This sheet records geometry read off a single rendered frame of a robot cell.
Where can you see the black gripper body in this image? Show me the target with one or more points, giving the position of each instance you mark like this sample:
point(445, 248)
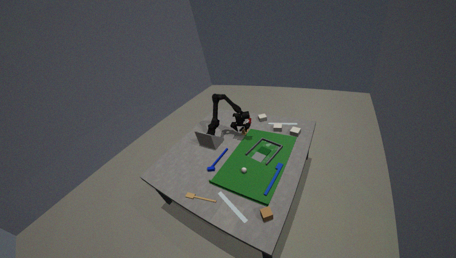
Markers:
point(240, 123)

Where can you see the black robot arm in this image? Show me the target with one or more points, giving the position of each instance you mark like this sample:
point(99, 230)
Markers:
point(239, 115)

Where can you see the tan cube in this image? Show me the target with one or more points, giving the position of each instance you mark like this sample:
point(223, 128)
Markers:
point(266, 214)

